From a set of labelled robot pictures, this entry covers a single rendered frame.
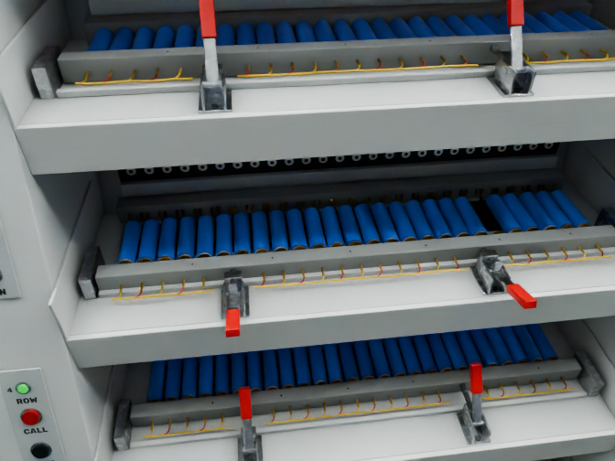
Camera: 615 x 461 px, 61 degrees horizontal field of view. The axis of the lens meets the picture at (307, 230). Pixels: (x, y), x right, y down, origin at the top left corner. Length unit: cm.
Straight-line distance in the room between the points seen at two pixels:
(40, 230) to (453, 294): 40
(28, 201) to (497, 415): 57
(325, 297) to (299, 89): 21
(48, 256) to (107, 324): 9
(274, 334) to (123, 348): 15
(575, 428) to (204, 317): 46
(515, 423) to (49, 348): 53
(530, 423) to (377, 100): 44
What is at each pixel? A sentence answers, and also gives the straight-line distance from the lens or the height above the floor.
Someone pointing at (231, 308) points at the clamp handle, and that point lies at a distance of 49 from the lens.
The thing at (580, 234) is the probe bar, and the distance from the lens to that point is 64.
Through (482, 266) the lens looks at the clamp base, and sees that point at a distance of 57.
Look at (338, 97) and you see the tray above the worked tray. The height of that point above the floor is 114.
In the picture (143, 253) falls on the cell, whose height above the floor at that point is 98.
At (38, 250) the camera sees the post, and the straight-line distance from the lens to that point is 51.
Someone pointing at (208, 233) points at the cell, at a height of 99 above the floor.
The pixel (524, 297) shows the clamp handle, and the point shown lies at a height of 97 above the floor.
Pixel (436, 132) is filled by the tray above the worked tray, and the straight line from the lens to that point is 49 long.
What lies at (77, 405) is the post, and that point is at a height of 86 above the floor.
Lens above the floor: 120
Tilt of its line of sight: 22 degrees down
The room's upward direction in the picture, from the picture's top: 2 degrees counter-clockwise
